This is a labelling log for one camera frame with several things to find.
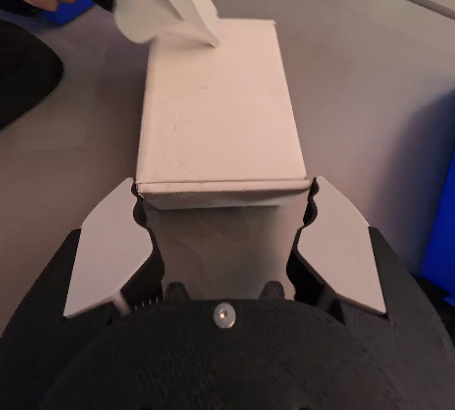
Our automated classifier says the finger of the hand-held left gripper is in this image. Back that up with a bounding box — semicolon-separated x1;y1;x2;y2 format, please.
113;0;185;44
156;0;221;49

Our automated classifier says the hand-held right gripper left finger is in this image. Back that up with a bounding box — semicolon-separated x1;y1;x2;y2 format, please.
63;177;166;319

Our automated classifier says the black wrist rest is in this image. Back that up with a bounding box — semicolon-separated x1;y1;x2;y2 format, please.
0;21;64;130

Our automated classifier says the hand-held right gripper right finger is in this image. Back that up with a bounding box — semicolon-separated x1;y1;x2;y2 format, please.
286;176;388;316

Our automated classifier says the blue plastic bin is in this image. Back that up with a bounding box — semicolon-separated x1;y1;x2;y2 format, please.
419;95;455;298
39;0;96;25

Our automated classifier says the white cardboard box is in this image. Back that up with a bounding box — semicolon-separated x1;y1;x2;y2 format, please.
135;18;310;211

